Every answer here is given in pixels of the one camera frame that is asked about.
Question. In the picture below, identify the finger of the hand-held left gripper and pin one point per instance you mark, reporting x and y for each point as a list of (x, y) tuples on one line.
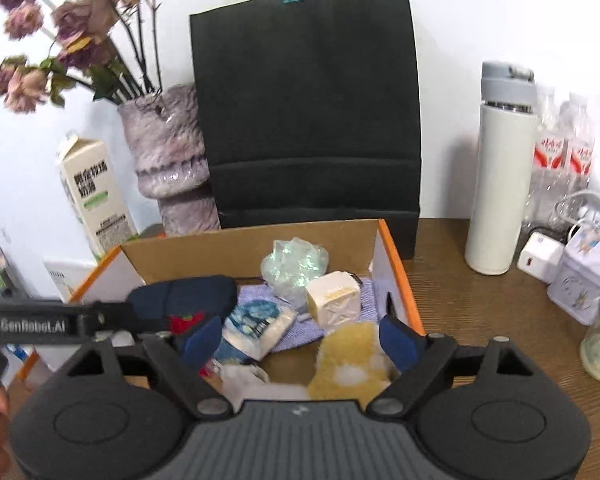
[(115, 316)]

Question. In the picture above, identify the white green milk carton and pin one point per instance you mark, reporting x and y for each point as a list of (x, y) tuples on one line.
[(95, 200)]

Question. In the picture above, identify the navy zip case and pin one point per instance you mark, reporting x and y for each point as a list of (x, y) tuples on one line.
[(190, 292)]

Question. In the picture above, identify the purple knitted pouch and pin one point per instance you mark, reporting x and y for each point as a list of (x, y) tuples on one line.
[(300, 335)]

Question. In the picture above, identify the black paper bag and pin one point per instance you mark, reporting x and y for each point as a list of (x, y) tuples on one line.
[(310, 110)]

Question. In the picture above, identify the white charger plug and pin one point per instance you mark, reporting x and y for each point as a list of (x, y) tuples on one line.
[(537, 255)]

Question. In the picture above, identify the white thermos bottle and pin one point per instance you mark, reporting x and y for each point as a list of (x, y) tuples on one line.
[(500, 185)]

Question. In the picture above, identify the dried pink flowers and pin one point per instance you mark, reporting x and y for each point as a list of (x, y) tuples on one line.
[(80, 15)]

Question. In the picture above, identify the white yellow plush hamster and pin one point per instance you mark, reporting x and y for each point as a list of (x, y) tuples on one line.
[(350, 360)]

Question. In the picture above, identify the red orange cardboard box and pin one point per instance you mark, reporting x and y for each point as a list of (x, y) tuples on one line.
[(205, 255)]

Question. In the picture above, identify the yellow white small packet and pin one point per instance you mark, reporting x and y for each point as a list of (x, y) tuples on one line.
[(332, 300)]

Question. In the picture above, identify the blue patterned tissue packet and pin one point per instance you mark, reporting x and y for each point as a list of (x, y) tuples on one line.
[(252, 325)]

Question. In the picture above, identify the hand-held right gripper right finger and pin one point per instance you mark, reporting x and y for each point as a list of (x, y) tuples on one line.
[(402, 342)]

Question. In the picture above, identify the small pale tin box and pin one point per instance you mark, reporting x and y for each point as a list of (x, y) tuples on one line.
[(580, 280)]

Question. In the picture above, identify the pink marbled vase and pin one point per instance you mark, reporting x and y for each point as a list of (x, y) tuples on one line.
[(170, 160)]

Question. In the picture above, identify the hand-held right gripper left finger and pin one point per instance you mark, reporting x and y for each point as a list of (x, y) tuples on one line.
[(202, 342)]

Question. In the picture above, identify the clear water bottle red label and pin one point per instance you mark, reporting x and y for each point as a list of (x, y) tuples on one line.
[(580, 152), (547, 155)]

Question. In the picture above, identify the wooden desktop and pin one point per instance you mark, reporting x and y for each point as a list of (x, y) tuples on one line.
[(480, 350)]

